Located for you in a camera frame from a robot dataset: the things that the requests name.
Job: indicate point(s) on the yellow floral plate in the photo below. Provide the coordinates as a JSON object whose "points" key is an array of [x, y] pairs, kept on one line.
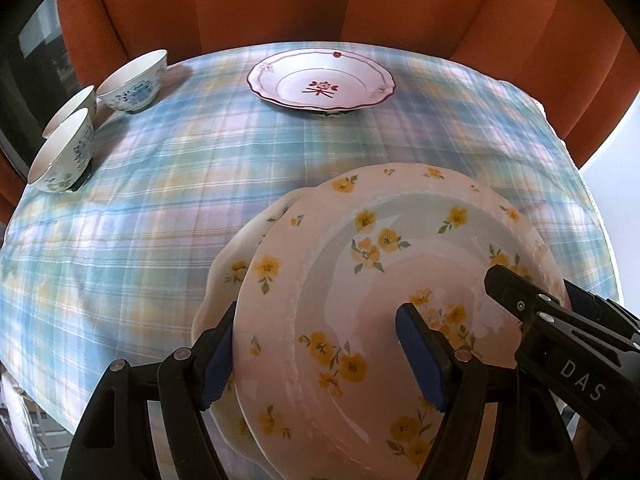
{"points": [[350, 285], [225, 270]]}

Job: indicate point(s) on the blue patterned white bowl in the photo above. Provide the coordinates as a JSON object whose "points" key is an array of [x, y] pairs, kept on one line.
{"points": [[132, 87], [62, 152], [67, 107]]}

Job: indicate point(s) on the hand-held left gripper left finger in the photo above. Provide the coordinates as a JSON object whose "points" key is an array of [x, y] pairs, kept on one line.
{"points": [[218, 360]]}

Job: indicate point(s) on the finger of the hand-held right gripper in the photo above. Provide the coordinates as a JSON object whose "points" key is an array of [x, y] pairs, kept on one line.
{"points": [[607, 317], [515, 290]]}

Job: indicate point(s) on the glass window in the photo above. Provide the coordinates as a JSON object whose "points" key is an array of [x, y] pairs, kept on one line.
{"points": [[45, 65]]}

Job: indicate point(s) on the white cloth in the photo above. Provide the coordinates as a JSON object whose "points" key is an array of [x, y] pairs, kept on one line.
{"points": [[25, 420]]}

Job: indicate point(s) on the narrow orange curtain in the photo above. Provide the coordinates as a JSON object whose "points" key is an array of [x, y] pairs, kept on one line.
{"points": [[10, 185]]}

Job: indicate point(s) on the blue plaid tablecloth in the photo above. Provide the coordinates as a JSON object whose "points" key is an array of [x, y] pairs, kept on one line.
{"points": [[165, 185]]}

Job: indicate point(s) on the wide orange curtain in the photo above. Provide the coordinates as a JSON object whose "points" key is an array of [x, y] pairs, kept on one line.
{"points": [[350, 0]]}

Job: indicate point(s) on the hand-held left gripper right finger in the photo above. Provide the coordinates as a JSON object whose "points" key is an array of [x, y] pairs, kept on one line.
{"points": [[420, 350]]}

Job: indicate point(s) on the red patterned white plate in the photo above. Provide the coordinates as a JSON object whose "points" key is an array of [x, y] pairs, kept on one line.
{"points": [[320, 82]]}

